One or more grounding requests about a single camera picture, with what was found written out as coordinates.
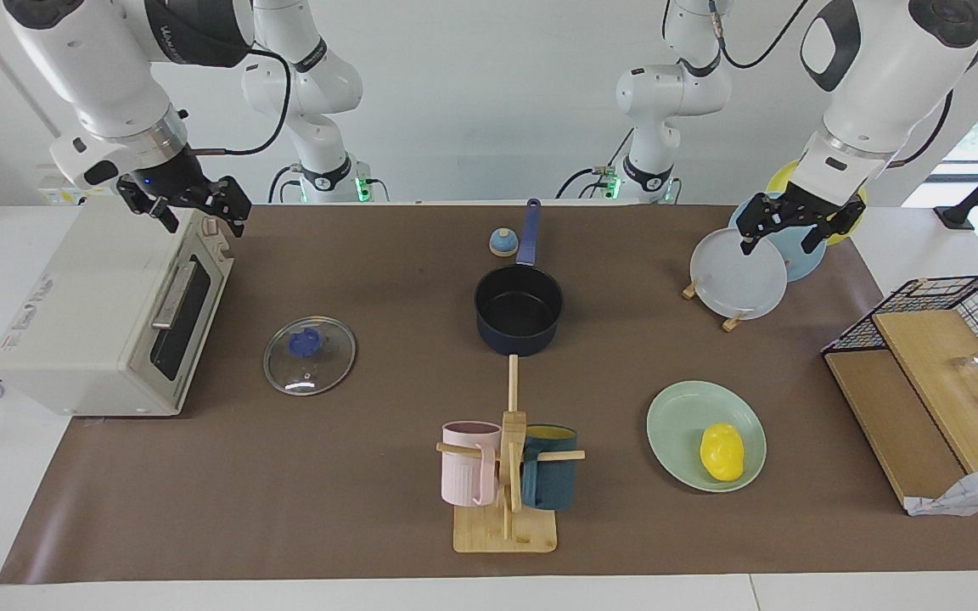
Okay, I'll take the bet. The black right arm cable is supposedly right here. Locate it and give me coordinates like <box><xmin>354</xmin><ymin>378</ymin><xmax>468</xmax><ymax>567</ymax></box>
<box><xmin>196</xmin><ymin>47</ymin><xmax>293</xmax><ymax>158</ymax></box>

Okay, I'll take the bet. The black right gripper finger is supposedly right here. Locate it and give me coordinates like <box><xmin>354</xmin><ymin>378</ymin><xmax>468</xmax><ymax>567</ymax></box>
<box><xmin>200</xmin><ymin>176</ymin><xmax>252</xmax><ymax>238</ymax></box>
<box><xmin>118</xmin><ymin>180</ymin><xmax>180</xmax><ymax>234</ymax></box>

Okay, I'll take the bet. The white socket box yellow sticker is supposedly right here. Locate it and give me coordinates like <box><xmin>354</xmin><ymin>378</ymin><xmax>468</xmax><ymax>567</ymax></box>
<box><xmin>37</xmin><ymin>165</ymin><xmax>89</xmax><ymax>207</ymax></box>

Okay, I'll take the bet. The brown table mat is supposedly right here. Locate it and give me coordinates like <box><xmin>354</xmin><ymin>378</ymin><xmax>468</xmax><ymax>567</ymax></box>
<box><xmin>0</xmin><ymin>204</ymin><xmax>978</xmax><ymax>585</ymax></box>

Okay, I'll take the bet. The grey plate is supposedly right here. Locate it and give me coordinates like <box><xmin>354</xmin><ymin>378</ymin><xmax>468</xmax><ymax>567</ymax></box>
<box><xmin>690</xmin><ymin>227</ymin><xmax>789</xmax><ymax>321</ymax></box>

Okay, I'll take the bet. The black wire basket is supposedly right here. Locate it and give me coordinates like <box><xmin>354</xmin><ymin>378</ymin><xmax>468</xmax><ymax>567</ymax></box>
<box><xmin>822</xmin><ymin>274</ymin><xmax>978</xmax><ymax>391</ymax></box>

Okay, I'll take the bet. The wooden mug tree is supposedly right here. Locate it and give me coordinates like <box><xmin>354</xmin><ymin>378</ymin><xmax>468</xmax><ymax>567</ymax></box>
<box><xmin>436</xmin><ymin>355</ymin><xmax>586</xmax><ymax>554</ymax></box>

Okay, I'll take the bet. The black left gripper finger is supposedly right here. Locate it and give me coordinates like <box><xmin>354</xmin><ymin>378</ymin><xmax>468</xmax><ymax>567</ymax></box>
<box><xmin>739</xmin><ymin>193</ymin><xmax>787</xmax><ymax>255</ymax></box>
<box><xmin>801</xmin><ymin>212</ymin><xmax>848</xmax><ymax>254</ymax></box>

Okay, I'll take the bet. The glass lid blue knob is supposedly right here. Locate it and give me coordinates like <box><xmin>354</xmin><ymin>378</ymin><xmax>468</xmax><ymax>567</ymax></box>
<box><xmin>263</xmin><ymin>316</ymin><xmax>357</xmax><ymax>397</ymax></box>

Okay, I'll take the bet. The wooden plate rack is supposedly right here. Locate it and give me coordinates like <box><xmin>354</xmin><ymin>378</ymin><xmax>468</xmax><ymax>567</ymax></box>
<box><xmin>682</xmin><ymin>283</ymin><xmax>745</xmax><ymax>333</ymax></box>

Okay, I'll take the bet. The beige toaster oven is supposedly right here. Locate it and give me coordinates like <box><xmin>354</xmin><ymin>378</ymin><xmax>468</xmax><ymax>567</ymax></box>
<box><xmin>0</xmin><ymin>206</ymin><xmax>235</xmax><ymax>418</ymax></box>

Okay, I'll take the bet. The light blue plate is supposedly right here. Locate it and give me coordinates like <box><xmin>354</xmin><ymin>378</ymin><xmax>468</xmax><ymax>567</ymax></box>
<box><xmin>728</xmin><ymin>193</ymin><xmax>828</xmax><ymax>283</ymax></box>

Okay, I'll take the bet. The yellow lemon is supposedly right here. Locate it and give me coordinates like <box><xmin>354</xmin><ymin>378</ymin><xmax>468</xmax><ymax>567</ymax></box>
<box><xmin>700</xmin><ymin>423</ymin><xmax>745</xmax><ymax>483</ymax></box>

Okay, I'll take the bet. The dark teal mug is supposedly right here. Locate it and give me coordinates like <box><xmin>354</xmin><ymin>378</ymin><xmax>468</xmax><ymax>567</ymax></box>
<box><xmin>521</xmin><ymin>424</ymin><xmax>579</xmax><ymax>511</ymax></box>

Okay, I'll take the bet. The dark pot purple handle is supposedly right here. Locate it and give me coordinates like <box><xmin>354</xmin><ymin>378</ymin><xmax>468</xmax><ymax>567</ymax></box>
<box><xmin>474</xmin><ymin>199</ymin><xmax>565</xmax><ymax>357</ymax></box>

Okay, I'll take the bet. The pink ribbed mug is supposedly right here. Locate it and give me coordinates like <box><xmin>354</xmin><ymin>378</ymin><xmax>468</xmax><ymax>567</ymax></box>
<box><xmin>441</xmin><ymin>421</ymin><xmax>503</xmax><ymax>507</ymax></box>

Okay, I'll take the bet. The yellow plate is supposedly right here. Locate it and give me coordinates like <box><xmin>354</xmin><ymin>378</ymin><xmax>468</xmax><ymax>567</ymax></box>
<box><xmin>766</xmin><ymin>160</ymin><xmax>867</xmax><ymax>247</ymax></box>

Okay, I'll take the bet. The wooden crate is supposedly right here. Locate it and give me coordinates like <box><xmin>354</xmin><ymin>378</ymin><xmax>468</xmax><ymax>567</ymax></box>
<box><xmin>824</xmin><ymin>310</ymin><xmax>978</xmax><ymax>510</ymax></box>

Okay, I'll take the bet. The green plate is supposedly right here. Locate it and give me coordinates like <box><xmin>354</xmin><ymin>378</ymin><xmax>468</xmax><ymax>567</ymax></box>
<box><xmin>646</xmin><ymin>380</ymin><xmax>767</xmax><ymax>493</ymax></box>

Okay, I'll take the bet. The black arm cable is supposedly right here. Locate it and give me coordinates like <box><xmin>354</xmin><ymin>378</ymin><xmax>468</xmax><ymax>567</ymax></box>
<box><xmin>708</xmin><ymin>0</ymin><xmax>957</xmax><ymax>168</ymax></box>
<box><xmin>196</xmin><ymin>47</ymin><xmax>293</xmax><ymax>158</ymax></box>

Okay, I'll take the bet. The black base cable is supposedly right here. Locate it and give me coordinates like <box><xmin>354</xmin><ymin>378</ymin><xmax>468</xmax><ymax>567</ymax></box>
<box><xmin>267</xmin><ymin>164</ymin><xmax>303</xmax><ymax>205</ymax></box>
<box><xmin>557</xmin><ymin>127</ymin><xmax>636</xmax><ymax>201</ymax></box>

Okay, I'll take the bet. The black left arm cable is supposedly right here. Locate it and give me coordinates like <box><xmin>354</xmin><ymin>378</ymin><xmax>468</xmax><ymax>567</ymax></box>
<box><xmin>708</xmin><ymin>0</ymin><xmax>957</xmax><ymax>168</ymax></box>

